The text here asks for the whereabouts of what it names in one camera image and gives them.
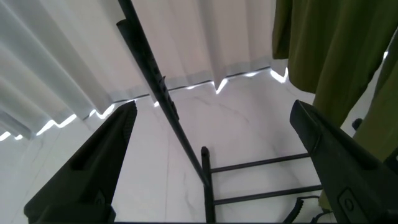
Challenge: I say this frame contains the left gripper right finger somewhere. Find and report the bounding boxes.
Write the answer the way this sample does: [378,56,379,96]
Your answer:
[289,99,398,224]

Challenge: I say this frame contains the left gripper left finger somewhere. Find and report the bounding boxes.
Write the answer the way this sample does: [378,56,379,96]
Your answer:
[24,100,138,224]

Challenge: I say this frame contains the green long-sleeved shirt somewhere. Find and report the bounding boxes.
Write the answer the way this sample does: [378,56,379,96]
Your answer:
[272,0,398,212]

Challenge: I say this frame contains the black clothes rack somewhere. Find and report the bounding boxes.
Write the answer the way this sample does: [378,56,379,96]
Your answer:
[116,0,398,223]

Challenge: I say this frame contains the white curtain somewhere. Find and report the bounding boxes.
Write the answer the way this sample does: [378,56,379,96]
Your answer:
[0,0,290,141]

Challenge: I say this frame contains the black cable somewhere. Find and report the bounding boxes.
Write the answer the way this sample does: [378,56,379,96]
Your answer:
[282,195,334,223]

